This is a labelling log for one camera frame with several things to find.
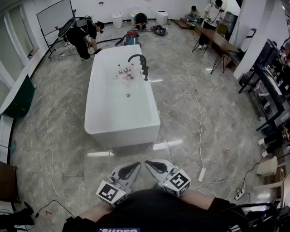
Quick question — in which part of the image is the white round bin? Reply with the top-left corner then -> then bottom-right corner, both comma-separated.
111,13 -> 123,29

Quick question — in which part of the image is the thin white floor cable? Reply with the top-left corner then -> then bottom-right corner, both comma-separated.
45,65 -> 85,209

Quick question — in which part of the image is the white bathtub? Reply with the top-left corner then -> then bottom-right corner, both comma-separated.
84,44 -> 161,149

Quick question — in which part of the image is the white appliance with black handle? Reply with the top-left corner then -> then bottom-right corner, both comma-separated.
240,28 -> 258,54

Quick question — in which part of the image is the white toilet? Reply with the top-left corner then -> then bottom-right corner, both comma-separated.
155,10 -> 169,25

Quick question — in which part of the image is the black curved faucet spout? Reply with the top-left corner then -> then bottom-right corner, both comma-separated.
127,54 -> 145,67

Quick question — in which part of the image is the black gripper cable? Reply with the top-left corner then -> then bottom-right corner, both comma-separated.
235,203 -> 279,218

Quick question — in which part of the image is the red and teal vacuum cleaner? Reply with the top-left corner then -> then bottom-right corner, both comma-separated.
123,30 -> 142,47

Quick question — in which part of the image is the beige plastic container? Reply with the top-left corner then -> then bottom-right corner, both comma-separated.
257,155 -> 278,177

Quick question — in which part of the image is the dark brown wooden cabinet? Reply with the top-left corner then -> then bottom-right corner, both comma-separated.
0,161 -> 19,203

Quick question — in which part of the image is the whiteboard on black stand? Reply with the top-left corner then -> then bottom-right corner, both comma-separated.
36,0 -> 73,58

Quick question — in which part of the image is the cluster of small red-capped bottles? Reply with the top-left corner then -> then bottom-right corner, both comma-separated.
112,63 -> 135,81

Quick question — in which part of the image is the low wooden platform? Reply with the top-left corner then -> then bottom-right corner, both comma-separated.
173,18 -> 197,30

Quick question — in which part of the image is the black tangled cable bundle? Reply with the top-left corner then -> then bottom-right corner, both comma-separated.
150,24 -> 168,36

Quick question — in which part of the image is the dark green cabinet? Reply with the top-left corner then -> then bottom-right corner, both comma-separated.
4,73 -> 37,118

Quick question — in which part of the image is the person's black shirt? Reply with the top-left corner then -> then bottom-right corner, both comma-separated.
62,188 -> 250,232

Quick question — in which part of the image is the black metal shelf rack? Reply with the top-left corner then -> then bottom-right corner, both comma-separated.
239,38 -> 290,132

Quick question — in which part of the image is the long wooden table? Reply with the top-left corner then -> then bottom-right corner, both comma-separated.
192,28 -> 240,75

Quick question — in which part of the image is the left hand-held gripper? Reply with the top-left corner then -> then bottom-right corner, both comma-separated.
96,161 -> 141,208

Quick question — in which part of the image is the person's right forearm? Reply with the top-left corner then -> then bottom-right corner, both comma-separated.
181,189 -> 216,207

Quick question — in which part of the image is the long white floor cable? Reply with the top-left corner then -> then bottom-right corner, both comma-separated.
174,46 -> 204,169

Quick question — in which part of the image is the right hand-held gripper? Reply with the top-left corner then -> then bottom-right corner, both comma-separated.
145,159 -> 192,197

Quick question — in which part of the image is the person's left forearm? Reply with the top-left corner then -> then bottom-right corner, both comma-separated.
83,201 -> 114,220

